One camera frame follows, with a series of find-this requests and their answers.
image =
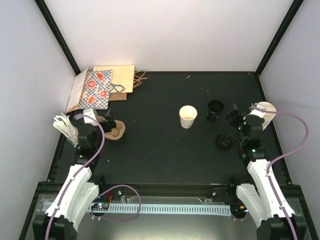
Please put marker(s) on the black corner frame post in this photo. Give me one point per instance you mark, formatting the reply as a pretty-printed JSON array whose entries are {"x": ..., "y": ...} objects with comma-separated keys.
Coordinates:
[
  {"x": 284, "y": 25},
  {"x": 48, "y": 17}
]

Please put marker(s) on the single black cup lid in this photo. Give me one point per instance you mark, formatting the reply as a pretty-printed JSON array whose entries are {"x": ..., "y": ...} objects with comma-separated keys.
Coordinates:
[{"x": 223, "y": 141}]

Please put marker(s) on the stack of black lids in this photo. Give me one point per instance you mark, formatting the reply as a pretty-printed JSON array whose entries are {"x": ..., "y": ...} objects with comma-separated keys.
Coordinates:
[{"x": 214, "y": 109}]

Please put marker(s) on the white wrapped stirrers bundle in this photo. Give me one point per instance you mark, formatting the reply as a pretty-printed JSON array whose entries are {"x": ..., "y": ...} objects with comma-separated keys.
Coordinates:
[{"x": 64, "y": 125}]

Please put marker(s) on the white paper coffee cup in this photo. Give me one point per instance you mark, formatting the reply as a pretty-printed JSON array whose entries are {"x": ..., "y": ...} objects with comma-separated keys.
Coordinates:
[{"x": 187, "y": 116}]

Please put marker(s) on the light blue slotted cable duct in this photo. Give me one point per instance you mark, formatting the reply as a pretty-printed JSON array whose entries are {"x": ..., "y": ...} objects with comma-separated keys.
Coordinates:
[{"x": 166, "y": 209}]

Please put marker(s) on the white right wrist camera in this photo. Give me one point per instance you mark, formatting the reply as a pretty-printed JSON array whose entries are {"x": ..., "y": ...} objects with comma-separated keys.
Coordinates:
[{"x": 258, "y": 109}]

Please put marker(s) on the brown kraft paper bag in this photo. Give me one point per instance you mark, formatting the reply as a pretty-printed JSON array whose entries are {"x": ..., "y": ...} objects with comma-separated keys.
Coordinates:
[{"x": 76, "y": 91}]

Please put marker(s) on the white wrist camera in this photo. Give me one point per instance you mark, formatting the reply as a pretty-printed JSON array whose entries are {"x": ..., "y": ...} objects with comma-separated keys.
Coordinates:
[
  {"x": 258, "y": 109},
  {"x": 90, "y": 116}
]

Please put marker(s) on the blue checkered paper bag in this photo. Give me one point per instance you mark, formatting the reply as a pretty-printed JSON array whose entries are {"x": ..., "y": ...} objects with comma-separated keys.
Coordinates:
[{"x": 97, "y": 89}]

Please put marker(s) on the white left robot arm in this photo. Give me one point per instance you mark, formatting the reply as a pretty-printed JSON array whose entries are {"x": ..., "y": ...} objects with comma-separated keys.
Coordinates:
[{"x": 62, "y": 219}]

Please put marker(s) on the black corner frame post right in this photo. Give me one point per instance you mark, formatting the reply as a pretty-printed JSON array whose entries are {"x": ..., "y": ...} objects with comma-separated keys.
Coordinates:
[{"x": 284, "y": 25}]

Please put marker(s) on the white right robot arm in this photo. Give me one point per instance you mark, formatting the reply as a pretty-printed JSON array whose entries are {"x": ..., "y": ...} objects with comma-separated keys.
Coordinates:
[{"x": 272, "y": 214}]

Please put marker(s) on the light tan paper bag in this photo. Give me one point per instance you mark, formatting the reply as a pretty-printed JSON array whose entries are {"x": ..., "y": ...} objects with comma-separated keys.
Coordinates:
[{"x": 121, "y": 75}]

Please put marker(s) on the brown pulp cup carrier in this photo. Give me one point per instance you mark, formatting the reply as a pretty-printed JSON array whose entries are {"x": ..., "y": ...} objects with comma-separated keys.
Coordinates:
[{"x": 117, "y": 132}]

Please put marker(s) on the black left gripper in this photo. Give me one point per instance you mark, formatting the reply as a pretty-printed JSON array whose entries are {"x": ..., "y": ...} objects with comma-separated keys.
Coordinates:
[{"x": 107, "y": 128}]

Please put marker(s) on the stack of white paper cups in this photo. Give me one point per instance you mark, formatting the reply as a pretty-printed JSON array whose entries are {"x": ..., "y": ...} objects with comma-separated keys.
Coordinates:
[{"x": 270, "y": 113}]

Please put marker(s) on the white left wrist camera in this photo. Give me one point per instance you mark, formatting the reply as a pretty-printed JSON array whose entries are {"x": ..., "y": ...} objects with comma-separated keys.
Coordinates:
[{"x": 90, "y": 116}]

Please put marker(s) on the small electronics board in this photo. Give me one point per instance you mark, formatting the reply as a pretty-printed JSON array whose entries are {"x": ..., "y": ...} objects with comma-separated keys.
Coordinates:
[{"x": 100, "y": 206}]

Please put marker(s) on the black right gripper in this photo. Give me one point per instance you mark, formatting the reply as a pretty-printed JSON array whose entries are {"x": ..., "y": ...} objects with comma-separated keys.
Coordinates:
[{"x": 239, "y": 114}]

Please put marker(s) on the black corner frame post left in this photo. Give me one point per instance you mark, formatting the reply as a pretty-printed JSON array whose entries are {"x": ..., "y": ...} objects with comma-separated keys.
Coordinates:
[{"x": 48, "y": 17}]

